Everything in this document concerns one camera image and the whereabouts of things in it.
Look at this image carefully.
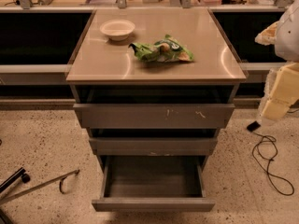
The grey bottom drawer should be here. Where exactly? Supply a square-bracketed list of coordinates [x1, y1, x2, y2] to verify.
[92, 156, 215, 212]

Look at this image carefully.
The grey drawer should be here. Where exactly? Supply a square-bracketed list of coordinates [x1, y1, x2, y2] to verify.
[74, 104, 235, 129]
[92, 156, 215, 212]
[90, 138, 217, 156]

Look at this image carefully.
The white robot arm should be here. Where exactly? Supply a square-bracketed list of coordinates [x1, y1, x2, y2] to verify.
[255, 0, 299, 121]

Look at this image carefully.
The grey drawer cabinet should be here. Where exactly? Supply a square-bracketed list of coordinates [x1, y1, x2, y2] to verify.
[66, 7, 246, 167]

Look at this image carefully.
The grey middle drawer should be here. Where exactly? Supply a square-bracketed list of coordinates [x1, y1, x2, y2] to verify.
[90, 138, 217, 156]

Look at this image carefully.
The grey top drawer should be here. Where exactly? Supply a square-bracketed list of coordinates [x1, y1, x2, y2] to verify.
[74, 104, 235, 129]

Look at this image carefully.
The black power adapter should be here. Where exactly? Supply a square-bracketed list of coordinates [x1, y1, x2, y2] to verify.
[247, 121, 261, 132]

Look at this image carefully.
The green chip bag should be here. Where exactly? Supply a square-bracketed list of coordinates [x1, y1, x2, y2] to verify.
[129, 35, 193, 63]

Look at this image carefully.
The white bowl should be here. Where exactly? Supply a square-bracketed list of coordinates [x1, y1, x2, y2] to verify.
[100, 20, 135, 41]

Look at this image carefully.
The metal stand leg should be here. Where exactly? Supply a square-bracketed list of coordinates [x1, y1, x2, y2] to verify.
[0, 169, 80, 205]

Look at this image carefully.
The black caster wheel bar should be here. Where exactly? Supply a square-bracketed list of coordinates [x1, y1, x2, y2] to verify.
[0, 168, 31, 193]

